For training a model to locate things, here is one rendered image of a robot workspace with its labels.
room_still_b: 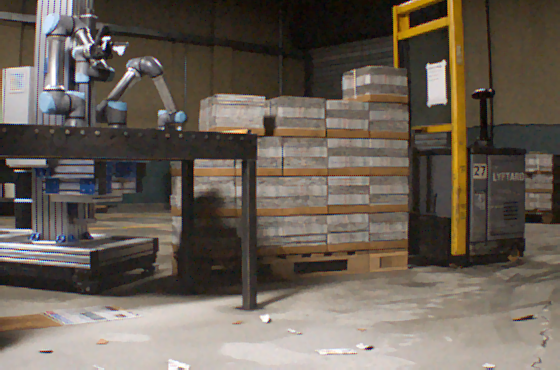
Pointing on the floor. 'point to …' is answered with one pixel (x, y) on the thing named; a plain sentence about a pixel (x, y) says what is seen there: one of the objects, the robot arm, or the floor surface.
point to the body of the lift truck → (480, 197)
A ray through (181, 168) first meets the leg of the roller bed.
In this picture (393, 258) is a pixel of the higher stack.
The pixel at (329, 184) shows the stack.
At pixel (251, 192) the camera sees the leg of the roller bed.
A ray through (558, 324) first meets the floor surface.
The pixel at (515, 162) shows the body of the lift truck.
